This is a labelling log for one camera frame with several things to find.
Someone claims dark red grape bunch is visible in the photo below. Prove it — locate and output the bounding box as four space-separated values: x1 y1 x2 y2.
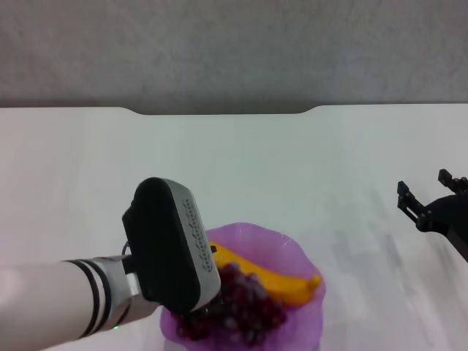
175 262 288 348

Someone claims purple translucent wavy bowl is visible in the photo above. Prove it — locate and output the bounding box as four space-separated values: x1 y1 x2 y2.
159 222 327 349

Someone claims yellow banana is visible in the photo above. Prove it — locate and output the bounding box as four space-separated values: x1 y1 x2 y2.
207 239 324 309

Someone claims black silver wrist camera box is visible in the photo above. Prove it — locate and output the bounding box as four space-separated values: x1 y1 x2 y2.
121 177 222 315

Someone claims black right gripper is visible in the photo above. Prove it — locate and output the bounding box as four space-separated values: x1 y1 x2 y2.
396 168 468 263

